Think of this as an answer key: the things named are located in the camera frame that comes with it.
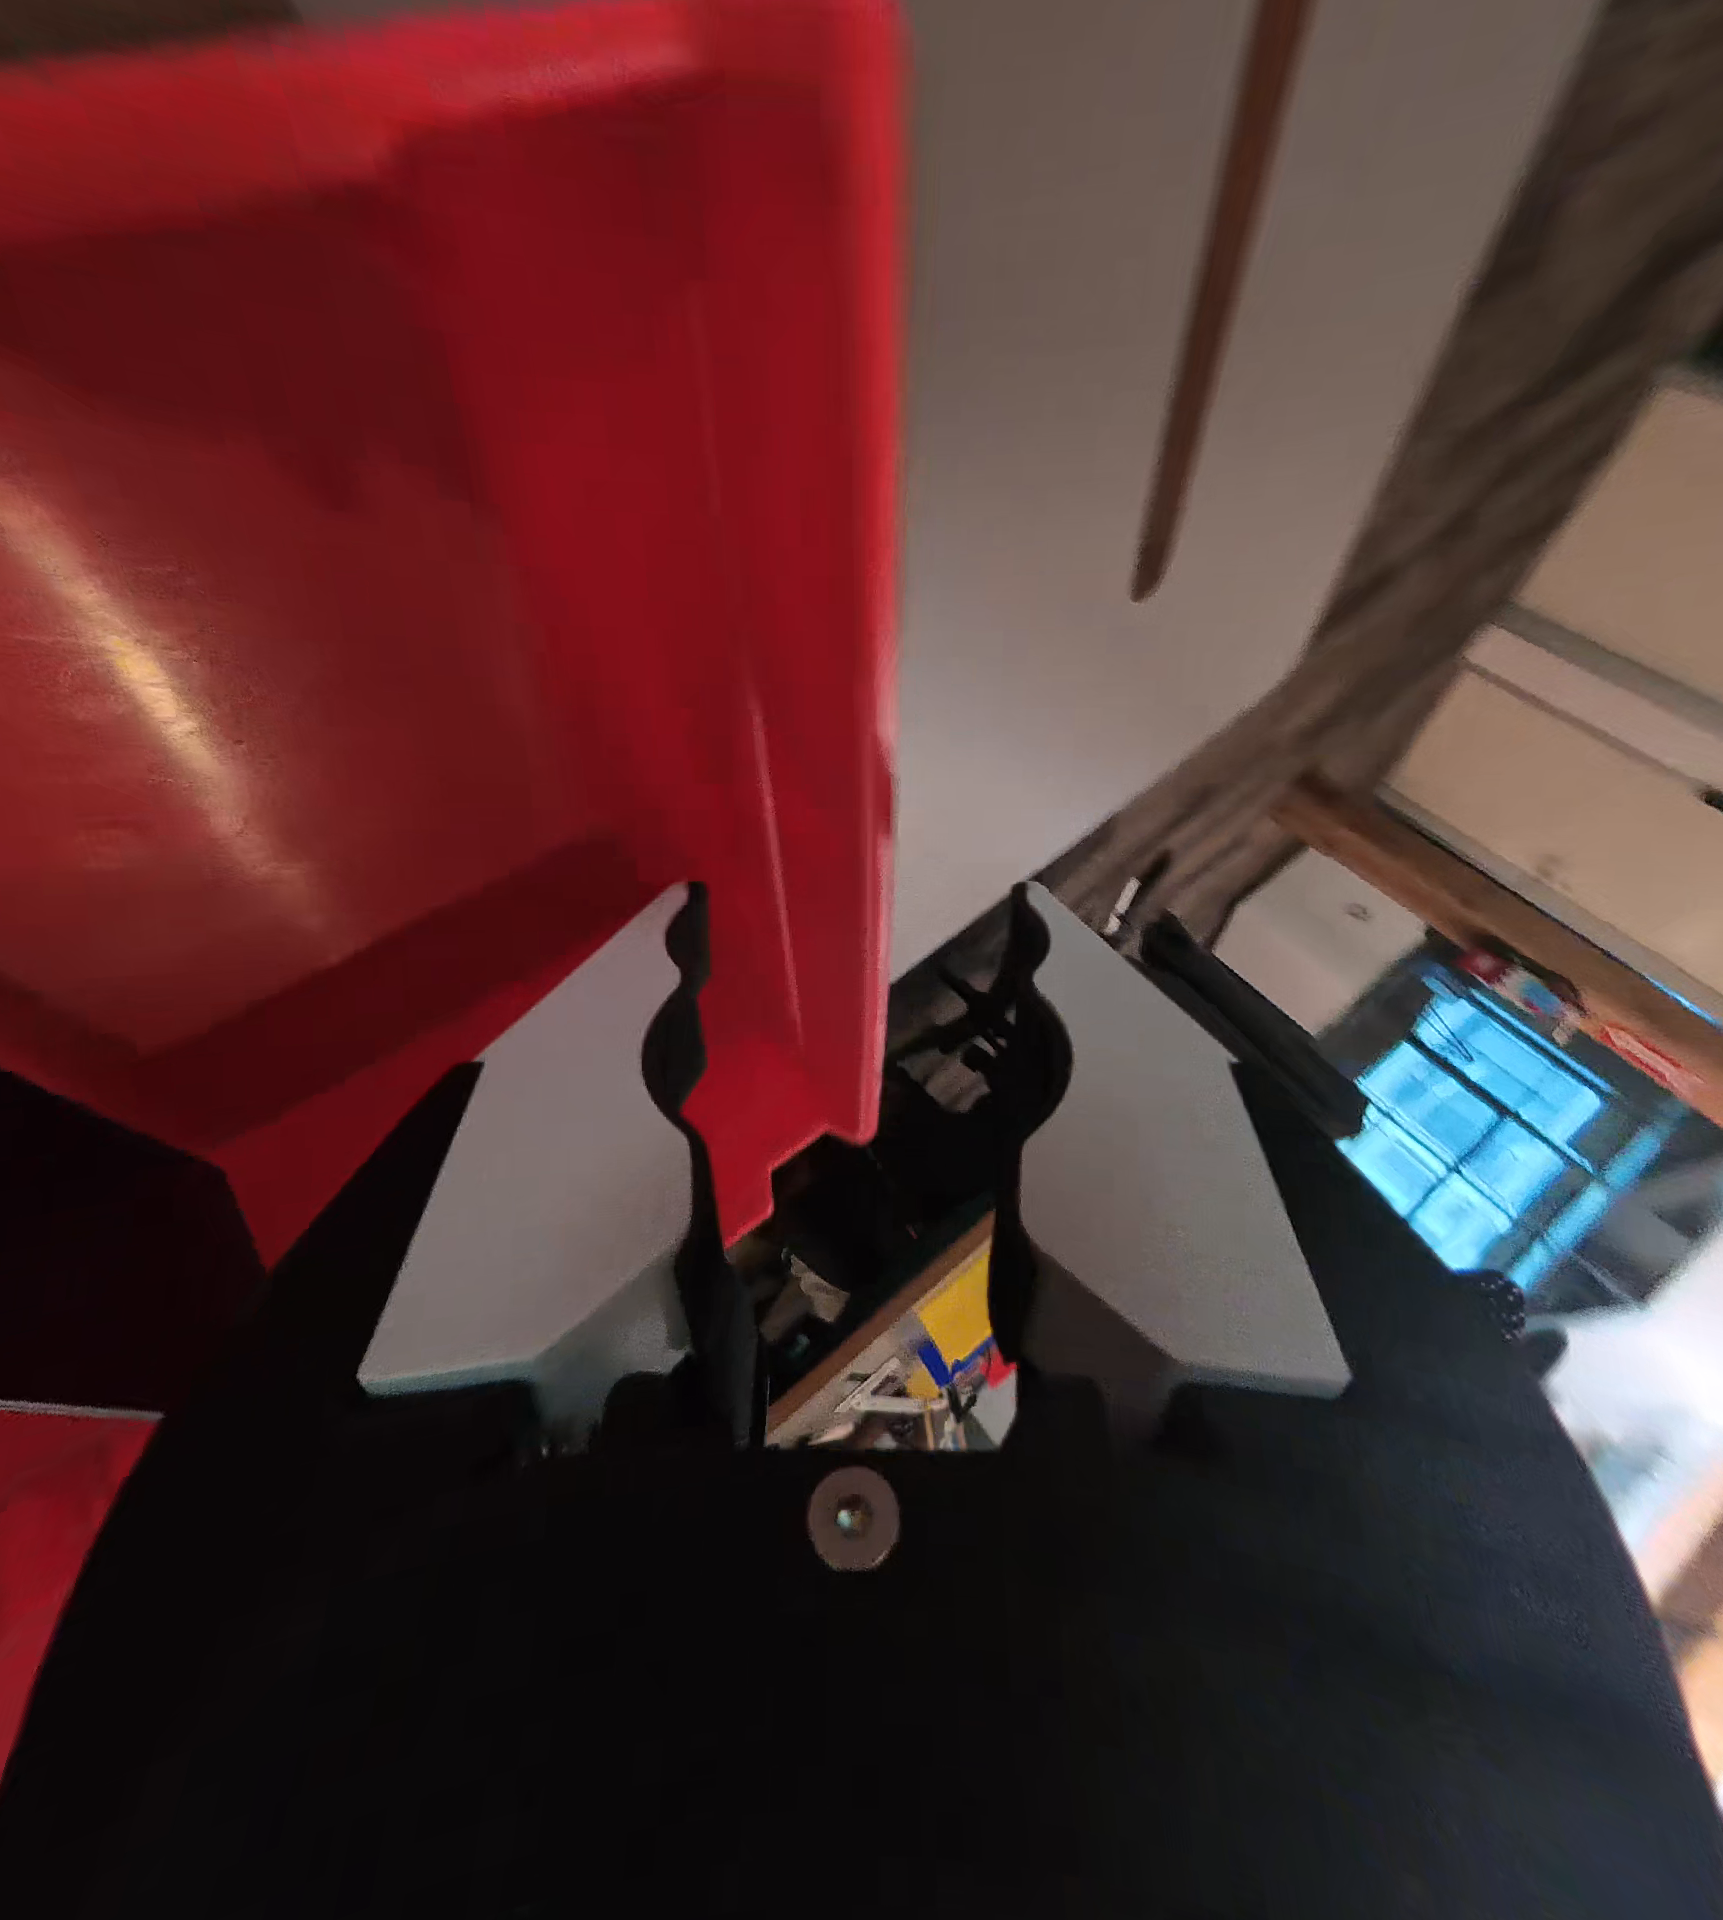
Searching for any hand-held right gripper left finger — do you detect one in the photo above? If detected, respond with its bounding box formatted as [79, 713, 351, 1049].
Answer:
[355, 882, 765, 1455]

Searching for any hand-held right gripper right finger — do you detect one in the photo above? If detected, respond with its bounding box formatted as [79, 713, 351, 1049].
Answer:
[982, 882, 1352, 1446]

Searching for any red plastic bin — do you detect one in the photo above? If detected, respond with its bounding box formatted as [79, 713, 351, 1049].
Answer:
[0, 0, 911, 1884]

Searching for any wooden support beam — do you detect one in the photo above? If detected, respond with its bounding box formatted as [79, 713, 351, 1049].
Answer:
[1272, 781, 1723, 1189]

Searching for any black bin divider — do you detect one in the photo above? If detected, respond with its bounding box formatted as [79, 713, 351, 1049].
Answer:
[0, 1026, 269, 1413]

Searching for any white door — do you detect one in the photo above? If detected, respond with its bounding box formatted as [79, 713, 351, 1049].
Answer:
[1512, 374, 1723, 760]
[1376, 661, 1723, 1030]

